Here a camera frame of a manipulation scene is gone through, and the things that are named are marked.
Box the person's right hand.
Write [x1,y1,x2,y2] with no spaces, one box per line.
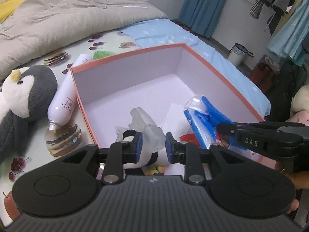
[275,161,303,215]

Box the blue plastic bag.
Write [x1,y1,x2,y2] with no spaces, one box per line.
[183,95,238,150]

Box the white spray bottle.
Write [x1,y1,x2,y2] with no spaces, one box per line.
[45,54,93,145]

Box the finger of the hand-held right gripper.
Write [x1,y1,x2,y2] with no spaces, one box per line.
[216,122,239,139]

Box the striped hanging garment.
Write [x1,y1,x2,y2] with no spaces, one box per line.
[250,0,266,20]

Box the light blue hanging garment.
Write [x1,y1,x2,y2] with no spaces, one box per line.
[266,0,309,67]

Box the small panda plush toy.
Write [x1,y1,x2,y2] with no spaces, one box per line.
[121,130,161,174]

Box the grey duvet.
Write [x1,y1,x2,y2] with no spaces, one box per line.
[0,0,168,80]

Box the cream plush toy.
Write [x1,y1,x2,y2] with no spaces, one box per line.
[290,84,309,116]

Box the dark clothes pile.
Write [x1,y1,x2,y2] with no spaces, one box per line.
[270,58,309,124]

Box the blue curtain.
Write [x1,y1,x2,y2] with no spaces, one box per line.
[177,0,231,38]

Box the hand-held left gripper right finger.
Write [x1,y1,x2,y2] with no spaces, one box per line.
[165,132,244,184]

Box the white trash bin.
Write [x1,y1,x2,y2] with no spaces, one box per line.
[227,43,254,67]

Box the yellow pillow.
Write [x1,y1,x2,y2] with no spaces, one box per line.
[0,0,29,25]

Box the pink cardboard box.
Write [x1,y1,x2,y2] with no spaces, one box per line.
[70,43,266,174]

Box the red foil snack packet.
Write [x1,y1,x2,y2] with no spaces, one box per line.
[179,132,231,149]

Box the patterned brown snack packet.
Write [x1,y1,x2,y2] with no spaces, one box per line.
[142,165,166,176]

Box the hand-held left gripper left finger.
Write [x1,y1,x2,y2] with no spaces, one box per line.
[61,132,143,184]

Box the dark red object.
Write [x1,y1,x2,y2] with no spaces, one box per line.
[250,54,282,93]

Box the grey penguin plush toy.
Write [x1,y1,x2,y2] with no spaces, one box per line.
[0,64,58,165]

